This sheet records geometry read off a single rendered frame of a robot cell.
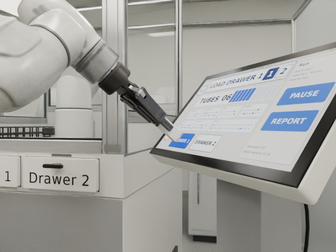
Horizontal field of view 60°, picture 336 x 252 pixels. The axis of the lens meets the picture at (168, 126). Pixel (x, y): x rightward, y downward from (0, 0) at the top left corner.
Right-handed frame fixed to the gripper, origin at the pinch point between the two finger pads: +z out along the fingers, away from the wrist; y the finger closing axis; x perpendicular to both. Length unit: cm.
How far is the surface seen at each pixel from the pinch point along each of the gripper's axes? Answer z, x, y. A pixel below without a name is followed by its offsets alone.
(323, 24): 72, -153, 70
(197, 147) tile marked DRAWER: 4.4, 1.4, -9.3
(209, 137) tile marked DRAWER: 4.4, -1.6, -11.5
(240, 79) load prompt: 4.4, -20.0, -7.5
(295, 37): 92, -183, 123
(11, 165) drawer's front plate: -20, 34, 54
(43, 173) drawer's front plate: -11, 29, 45
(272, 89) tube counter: 4.4, -14.5, -21.7
